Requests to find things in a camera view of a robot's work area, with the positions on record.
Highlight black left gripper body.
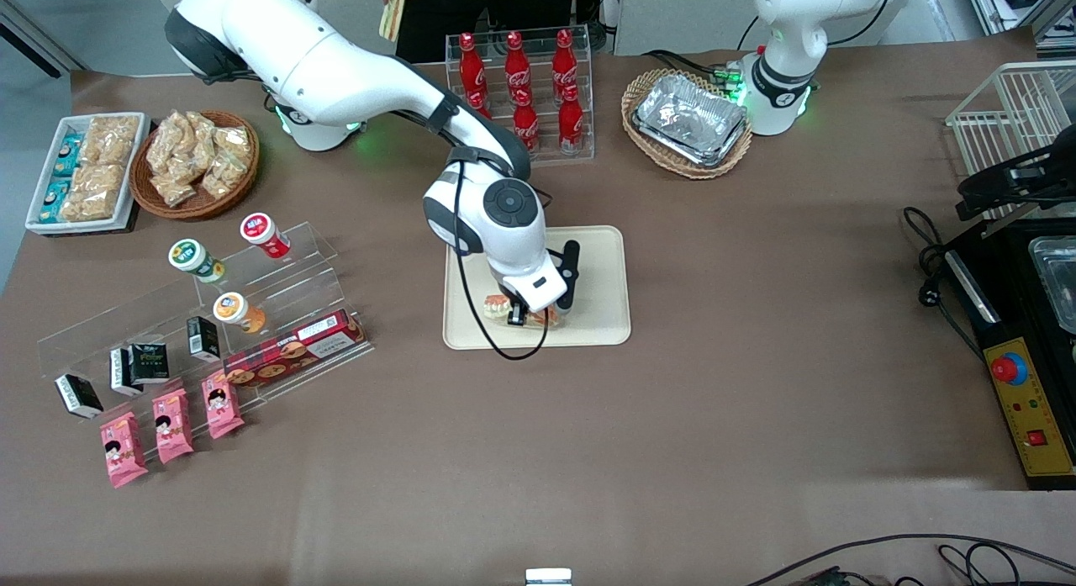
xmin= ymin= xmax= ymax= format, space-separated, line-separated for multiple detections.
xmin=1005 ymin=143 xmax=1076 ymax=207

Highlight triangle sandwich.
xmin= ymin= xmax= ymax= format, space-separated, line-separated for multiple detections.
xmin=483 ymin=293 xmax=562 ymax=330

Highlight cream plastic tray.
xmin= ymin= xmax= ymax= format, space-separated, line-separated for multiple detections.
xmin=442 ymin=225 xmax=632 ymax=351

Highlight black sealing machine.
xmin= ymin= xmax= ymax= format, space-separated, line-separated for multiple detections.
xmin=943 ymin=219 xmax=1076 ymax=492

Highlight metal pan in machine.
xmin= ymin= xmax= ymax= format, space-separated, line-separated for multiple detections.
xmin=1028 ymin=236 xmax=1076 ymax=335

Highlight light wicker basket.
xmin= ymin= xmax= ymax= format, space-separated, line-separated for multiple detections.
xmin=621 ymin=68 xmax=755 ymax=181

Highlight red emergency stop button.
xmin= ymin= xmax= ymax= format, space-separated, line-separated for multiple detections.
xmin=989 ymin=351 xmax=1029 ymax=386

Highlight clear acrylic bottle rack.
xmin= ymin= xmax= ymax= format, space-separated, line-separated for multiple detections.
xmin=445 ymin=25 xmax=596 ymax=168

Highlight stacked aluminium foil containers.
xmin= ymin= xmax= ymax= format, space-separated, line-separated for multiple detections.
xmin=631 ymin=73 xmax=750 ymax=168

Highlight clear acrylic stepped shelf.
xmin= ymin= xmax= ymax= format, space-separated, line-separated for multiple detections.
xmin=37 ymin=221 xmax=376 ymax=466

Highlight red cookie box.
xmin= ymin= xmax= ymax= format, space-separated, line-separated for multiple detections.
xmin=222 ymin=309 xmax=369 ymax=390

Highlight red lid yogurt cup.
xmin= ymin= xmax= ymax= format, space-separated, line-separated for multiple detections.
xmin=240 ymin=213 xmax=293 ymax=260

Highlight person in black clothes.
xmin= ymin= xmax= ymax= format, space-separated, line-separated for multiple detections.
xmin=395 ymin=0 xmax=608 ymax=64

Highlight orange lid yogurt cup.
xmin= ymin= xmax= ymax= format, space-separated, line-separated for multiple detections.
xmin=213 ymin=292 xmax=268 ymax=335

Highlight pink snack pack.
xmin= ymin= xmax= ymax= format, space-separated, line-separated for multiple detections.
xmin=100 ymin=412 xmax=149 ymax=488
xmin=151 ymin=388 xmax=195 ymax=465
xmin=201 ymin=371 xmax=245 ymax=441

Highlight small black drink carton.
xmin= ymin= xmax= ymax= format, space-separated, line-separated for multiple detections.
xmin=186 ymin=316 xmax=222 ymax=362
xmin=108 ymin=348 xmax=143 ymax=398
xmin=55 ymin=374 xmax=105 ymax=420

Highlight clear bag of crackers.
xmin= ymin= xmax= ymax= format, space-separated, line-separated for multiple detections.
xmin=200 ymin=153 xmax=250 ymax=200
xmin=151 ymin=171 xmax=199 ymax=209
xmin=213 ymin=125 xmax=256 ymax=162
xmin=181 ymin=111 xmax=219 ymax=171
xmin=146 ymin=115 xmax=187 ymax=175

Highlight green lid yogurt cup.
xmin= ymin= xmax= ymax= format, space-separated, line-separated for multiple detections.
xmin=167 ymin=239 xmax=226 ymax=284

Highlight brown wicker snack basket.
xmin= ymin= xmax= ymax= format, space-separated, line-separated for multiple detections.
xmin=129 ymin=110 xmax=261 ymax=221

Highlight black green drink carton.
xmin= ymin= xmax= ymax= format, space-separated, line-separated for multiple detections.
xmin=130 ymin=343 xmax=171 ymax=384

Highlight white rectangular snack dish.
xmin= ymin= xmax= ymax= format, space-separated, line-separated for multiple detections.
xmin=26 ymin=113 xmax=151 ymax=233

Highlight wrapped rice cracker block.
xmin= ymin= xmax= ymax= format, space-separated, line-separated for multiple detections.
xmin=61 ymin=189 xmax=119 ymax=222
xmin=81 ymin=115 xmax=141 ymax=166
xmin=71 ymin=163 xmax=127 ymax=196

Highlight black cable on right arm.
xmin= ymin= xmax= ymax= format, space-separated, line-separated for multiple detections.
xmin=452 ymin=159 xmax=552 ymax=362

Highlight white wire basket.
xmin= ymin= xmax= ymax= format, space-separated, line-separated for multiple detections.
xmin=945 ymin=60 xmax=1076 ymax=224

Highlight black power cable with plug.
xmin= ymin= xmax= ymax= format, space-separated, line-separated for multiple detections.
xmin=902 ymin=205 xmax=986 ymax=356

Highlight black cables at table edge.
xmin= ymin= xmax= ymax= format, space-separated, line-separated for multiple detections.
xmin=744 ymin=532 xmax=1076 ymax=586

